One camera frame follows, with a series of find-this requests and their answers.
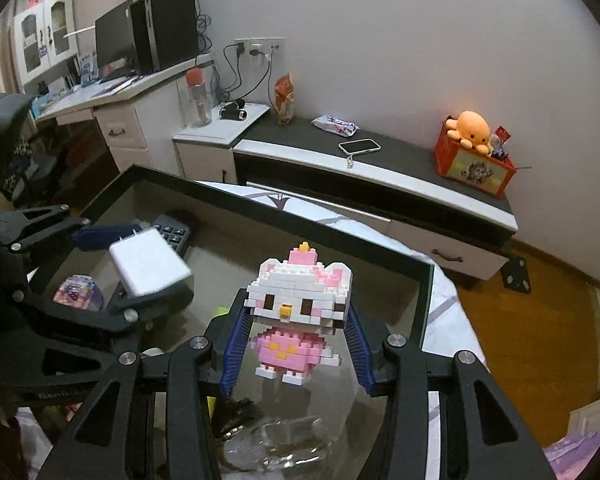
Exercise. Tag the black computer tower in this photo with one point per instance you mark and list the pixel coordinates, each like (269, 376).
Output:
(165, 32)

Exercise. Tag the pink printed bedsheet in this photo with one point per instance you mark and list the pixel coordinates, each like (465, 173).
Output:
(585, 445)

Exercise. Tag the white purple tissue pack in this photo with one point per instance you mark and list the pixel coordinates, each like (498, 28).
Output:
(335, 125)

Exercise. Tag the white cased phone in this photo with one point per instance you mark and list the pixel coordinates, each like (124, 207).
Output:
(360, 146)

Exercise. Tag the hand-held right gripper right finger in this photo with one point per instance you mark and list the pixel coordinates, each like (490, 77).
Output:
(360, 357)

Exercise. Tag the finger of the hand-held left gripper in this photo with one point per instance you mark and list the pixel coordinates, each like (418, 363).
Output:
(100, 237)
(145, 305)

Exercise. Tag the black topped low cabinet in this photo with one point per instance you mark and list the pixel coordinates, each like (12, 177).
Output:
(420, 195)

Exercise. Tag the red printed box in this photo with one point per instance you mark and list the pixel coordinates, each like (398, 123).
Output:
(475, 170)

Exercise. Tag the clear heart shaped bottle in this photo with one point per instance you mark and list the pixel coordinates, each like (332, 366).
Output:
(285, 450)

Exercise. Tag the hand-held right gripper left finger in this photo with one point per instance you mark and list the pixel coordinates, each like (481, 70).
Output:
(232, 352)

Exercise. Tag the black remote control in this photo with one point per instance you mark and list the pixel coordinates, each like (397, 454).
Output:
(172, 237)

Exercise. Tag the red capped water bottle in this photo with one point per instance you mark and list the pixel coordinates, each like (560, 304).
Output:
(199, 100)

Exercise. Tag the striped white quilt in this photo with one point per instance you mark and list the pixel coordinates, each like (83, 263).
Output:
(452, 320)

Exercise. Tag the white glass door cabinet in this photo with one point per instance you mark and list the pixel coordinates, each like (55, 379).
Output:
(45, 40)

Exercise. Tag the black office chair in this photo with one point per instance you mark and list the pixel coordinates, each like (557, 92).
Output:
(45, 175)

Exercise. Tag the small toy figures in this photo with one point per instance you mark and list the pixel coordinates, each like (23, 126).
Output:
(500, 142)

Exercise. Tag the brown snack bag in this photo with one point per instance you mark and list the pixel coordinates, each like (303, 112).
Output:
(284, 102)

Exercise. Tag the small black webcam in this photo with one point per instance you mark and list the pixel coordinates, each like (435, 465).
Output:
(232, 111)

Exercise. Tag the orange octopus plush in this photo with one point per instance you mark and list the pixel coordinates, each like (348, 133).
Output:
(470, 130)

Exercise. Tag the white wall power outlet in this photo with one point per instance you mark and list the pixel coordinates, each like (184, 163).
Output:
(259, 46)

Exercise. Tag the yellow leopard print cloth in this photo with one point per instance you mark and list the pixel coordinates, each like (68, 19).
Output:
(21, 152)

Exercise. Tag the black floor bracket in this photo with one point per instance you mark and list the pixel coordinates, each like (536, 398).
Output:
(516, 274)

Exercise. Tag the white charger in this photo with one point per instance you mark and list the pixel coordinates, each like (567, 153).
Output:
(147, 262)

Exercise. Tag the black computer monitor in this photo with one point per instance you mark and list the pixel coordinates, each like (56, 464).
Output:
(112, 37)

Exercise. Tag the white pink block cat figure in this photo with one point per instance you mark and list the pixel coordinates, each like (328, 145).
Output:
(295, 300)

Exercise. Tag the blue white container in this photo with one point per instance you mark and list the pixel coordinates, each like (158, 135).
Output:
(88, 69)

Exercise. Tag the white nightstand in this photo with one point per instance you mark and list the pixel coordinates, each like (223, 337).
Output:
(205, 155)

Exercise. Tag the pink storage box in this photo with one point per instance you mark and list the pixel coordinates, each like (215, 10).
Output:
(290, 220)

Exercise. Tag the dark notebook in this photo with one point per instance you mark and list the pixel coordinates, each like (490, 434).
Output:
(115, 85)

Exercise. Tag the white desk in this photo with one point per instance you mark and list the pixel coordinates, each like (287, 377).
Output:
(130, 125)

